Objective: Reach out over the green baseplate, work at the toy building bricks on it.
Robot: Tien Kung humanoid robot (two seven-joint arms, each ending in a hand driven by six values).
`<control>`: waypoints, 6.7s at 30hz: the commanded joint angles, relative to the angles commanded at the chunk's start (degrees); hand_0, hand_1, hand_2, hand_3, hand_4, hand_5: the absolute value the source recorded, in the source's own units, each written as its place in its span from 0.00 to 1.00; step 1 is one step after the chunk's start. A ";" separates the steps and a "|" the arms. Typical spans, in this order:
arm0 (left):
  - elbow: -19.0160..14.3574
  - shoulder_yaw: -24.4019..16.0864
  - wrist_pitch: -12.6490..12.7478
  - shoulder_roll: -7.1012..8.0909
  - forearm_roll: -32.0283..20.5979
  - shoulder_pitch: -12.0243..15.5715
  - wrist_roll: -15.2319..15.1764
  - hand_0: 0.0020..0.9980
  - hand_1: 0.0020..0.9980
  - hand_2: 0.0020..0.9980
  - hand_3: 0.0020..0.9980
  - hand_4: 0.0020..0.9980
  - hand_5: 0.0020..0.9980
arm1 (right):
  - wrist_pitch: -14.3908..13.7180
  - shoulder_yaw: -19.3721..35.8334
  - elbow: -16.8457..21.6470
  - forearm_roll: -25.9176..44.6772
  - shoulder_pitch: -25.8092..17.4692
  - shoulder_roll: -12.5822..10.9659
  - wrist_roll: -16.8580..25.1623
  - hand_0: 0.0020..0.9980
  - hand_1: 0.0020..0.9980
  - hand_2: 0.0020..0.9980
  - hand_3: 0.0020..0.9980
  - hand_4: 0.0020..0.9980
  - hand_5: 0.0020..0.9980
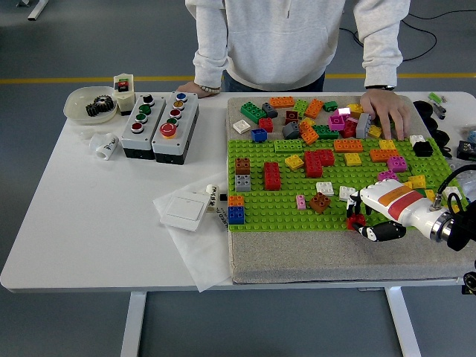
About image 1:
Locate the lime green long brick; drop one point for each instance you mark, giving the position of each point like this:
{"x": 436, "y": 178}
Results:
{"x": 288, "y": 147}

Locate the red square brick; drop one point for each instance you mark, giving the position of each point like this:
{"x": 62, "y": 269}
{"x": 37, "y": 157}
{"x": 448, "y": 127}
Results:
{"x": 351, "y": 222}
{"x": 266, "y": 125}
{"x": 326, "y": 157}

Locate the grey long brick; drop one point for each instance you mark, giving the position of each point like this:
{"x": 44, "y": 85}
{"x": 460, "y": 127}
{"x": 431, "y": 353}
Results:
{"x": 363, "y": 125}

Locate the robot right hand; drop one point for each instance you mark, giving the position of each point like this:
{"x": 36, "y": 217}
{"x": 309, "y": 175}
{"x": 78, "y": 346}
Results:
{"x": 398, "y": 202}

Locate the yellow square brick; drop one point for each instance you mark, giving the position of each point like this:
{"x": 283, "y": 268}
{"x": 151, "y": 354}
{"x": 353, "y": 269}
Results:
{"x": 387, "y": 145}
{"x": 352, "y": 159}
{"x": 375, "y": 132}
{"x": 294, "y": 162}

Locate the white tissue paper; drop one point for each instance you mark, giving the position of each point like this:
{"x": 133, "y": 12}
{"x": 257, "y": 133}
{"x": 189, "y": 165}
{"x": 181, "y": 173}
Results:
{"x": 202, "y": 256}

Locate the four-button control box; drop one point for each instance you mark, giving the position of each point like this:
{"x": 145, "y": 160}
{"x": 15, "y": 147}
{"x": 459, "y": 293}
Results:
{"x": 137, "y": 144}

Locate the person's left hand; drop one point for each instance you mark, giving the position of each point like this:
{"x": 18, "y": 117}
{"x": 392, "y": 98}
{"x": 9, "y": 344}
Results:
{"x": 386, "y": 108}

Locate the red long brick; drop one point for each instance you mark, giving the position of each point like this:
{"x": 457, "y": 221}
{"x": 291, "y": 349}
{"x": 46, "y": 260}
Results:
{"x": 312, "y": 165}
{"x": 271, "y": 176}

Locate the emergency stop control box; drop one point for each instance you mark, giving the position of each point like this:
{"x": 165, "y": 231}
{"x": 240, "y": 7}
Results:
{"x": 187, "y": 122}

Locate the distant white table leg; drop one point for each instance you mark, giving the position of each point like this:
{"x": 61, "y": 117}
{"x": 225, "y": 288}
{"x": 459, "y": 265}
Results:
{"x": 34, "y": 11}

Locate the small green plastic part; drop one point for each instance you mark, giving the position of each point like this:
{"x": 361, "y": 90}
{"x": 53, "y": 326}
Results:
{"x": 433, "y": 96}

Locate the person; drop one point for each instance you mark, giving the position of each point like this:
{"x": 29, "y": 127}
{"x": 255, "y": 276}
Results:
{"x": 279, "y": 44}

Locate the black box green label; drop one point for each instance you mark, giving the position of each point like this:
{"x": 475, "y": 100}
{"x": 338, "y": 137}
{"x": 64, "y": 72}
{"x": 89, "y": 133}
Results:
{"x": 466, "y": 148}

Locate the white pipe fitting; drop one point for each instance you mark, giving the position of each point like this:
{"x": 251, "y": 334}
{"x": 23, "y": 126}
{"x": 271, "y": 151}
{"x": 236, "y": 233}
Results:
{"x": 108, "y": 147}

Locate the narrow yellow brick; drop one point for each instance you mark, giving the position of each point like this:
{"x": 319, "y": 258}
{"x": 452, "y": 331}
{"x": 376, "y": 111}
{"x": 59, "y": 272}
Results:
{"x": 429, "y": 195}

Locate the white printed tube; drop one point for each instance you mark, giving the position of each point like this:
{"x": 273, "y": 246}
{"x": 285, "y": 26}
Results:
{"x": 222, "y": 220}

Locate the dark green square brick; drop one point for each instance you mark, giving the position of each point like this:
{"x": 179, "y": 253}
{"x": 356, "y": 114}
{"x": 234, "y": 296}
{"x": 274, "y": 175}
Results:
{"x": 419, "y": 192}

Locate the white labelled tube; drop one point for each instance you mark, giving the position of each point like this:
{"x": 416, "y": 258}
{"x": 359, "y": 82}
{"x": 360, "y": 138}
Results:
{"x": 212, "y": 194}

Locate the dark maroon square brick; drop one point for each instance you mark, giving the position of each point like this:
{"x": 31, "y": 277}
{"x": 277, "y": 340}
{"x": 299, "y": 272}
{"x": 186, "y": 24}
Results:
{"x": 292, "y": 116}

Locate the brown square brick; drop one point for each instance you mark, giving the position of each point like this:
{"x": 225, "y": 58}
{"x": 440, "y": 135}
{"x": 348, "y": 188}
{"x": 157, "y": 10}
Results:
{"x": 320, "y": 203}
{"x": 241, "y": 166}

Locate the clear plastic bag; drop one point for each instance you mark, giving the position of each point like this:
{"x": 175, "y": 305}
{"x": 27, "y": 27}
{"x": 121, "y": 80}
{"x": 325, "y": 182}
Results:
{"x": 456, "y": 163}

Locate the pink square brick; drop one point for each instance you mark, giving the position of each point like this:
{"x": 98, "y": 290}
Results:
{"x": 396, "y": 164}
{"x": 386, "y": 175}
{"x": 336, "y": 122}

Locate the pink hollow brick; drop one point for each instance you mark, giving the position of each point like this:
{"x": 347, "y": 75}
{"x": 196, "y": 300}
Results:
{"x": 344, "y": 111}

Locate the person's right forearm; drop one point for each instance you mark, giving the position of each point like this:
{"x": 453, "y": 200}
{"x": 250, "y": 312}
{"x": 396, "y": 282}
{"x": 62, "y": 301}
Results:
{"x": 210, "y": 63}

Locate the orange long brick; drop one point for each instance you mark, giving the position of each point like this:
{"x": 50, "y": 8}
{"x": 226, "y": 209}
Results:
{"x": 314, "y": 108}
{"x": 308, "y": 134}
{"x": 282, "y": 102}
{"x": 347, "y": 145}
{"x": 383, "y": 155}

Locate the grey square brick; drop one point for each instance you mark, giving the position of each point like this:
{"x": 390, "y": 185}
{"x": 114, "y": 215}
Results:
{"x": 241, "y": 183}

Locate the grey-brown mat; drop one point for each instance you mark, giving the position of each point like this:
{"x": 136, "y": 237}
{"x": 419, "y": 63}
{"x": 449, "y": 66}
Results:
{"x": 282, "y": 260}

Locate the narrow pink brick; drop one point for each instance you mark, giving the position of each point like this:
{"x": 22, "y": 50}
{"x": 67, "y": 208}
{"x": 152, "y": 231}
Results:
{"x": 300, "y": 203}

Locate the black square brick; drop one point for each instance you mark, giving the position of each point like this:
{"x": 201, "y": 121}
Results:
{"x": 422, "y": 148}

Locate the person's right hand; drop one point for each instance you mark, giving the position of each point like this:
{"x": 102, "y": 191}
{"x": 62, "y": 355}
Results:
{"x": 189, "y": 89}

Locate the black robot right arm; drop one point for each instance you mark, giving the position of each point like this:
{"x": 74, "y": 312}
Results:
{"x": 463, "y": 230}

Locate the black yellow warning label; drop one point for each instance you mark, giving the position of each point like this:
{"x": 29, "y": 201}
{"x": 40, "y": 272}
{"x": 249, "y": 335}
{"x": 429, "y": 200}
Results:
{"x": 469, "y": 291}

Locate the small cream switch box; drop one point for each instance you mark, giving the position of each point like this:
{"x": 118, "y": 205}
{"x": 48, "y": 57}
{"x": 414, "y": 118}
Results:
{"x": 125, "y": 101}

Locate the white square brick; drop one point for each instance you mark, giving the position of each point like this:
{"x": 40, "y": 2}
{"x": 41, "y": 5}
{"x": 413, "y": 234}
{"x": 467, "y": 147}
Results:
{"x": 451, "y": 191}
{"x": 324, "y": 189}
{"x": 416, "y": 140}
{"x": 241, "y": 126}
{"x": 346, "y": 192}

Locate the black metal gear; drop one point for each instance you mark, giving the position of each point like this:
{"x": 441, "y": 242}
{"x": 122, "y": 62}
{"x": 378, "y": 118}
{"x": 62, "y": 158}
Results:
{"x": 92, "y": 110}
{"x": 106, "y": 103}

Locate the white wall switch plate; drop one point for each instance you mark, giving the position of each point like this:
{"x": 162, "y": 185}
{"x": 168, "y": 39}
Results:
{"x": 184, "y": 212}

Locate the small dark green brick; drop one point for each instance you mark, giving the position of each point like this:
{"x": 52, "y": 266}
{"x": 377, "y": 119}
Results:
{"x": 330, "y": 106}

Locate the orange square brick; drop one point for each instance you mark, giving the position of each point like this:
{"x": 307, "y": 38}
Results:
{"x": 235, "y": 202}

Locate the green toy baseplate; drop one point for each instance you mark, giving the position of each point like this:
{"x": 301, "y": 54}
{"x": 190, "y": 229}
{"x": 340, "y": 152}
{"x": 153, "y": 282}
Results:
{"x": 279, "y": 219}

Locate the light blue object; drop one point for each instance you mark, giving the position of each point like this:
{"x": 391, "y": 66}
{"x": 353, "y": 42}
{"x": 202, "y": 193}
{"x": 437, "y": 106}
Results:
{"x": 472, "y": 135}

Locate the small metal clip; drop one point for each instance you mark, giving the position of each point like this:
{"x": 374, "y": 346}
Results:
{"x": 439, "y": 111}

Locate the white plastic bowl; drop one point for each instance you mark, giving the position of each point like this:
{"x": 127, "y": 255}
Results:
{"x": 76, "y": 106}

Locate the dark green long brick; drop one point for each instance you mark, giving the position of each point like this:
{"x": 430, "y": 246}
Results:
{"x": 326, "y": 132}
{"x": 253, "y": 112}

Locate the blue square brick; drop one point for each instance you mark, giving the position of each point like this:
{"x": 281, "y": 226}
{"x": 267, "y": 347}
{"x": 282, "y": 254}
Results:
{"x": 235, "y": 216}
{"x": 258, "y": 135}

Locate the person's left forearm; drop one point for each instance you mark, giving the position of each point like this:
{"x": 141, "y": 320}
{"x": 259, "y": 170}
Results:
{"x": 383, "y": 63}

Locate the grey slope brick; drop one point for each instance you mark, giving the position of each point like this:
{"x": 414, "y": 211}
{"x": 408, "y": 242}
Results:
{"x": 291, "y": 131}
{"x": 269, "y": 109}

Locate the small black cap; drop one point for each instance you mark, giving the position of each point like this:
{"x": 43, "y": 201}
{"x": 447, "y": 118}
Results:
{"x": 223, "y": 196}

